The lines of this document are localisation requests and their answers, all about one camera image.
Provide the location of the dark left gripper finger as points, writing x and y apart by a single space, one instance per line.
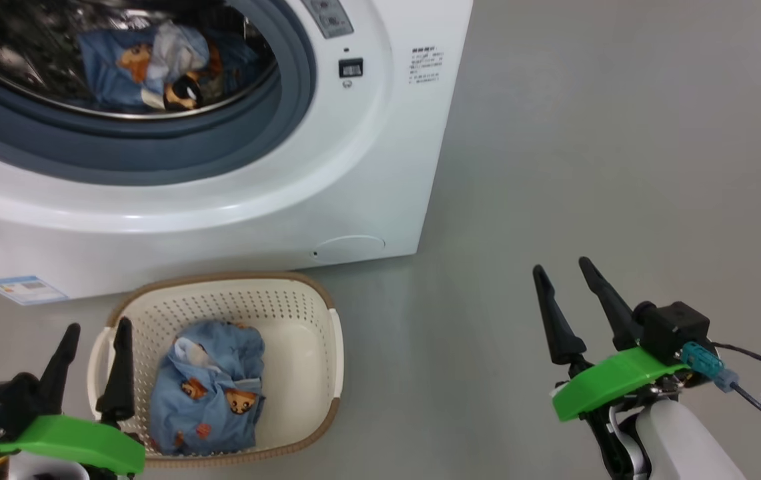
119 390
57 380

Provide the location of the black door latch socket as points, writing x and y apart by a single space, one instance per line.
351 68

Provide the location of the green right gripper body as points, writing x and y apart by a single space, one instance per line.
613 380

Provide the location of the blue energy label sticker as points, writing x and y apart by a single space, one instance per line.
23 290

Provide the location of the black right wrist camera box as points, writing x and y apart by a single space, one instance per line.
673 330

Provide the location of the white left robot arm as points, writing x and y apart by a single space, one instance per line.
47 470

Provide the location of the white front-load washing machine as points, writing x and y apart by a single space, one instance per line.
220 233

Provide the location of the steel washing machine drum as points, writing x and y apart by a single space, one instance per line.
20 66

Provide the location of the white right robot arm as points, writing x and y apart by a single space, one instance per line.
680 446

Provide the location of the cream perforated laundry basket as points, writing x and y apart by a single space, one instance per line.
293 373

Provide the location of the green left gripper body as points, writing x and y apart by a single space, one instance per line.
67 436

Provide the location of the round white filter cover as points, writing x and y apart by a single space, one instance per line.
350 248

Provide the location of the blue bear-print garment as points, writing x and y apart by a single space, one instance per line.
213 373
107 73

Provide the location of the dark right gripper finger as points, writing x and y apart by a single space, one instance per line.
561 333
617 316

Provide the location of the grey warning sticker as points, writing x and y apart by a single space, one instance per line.
330 16

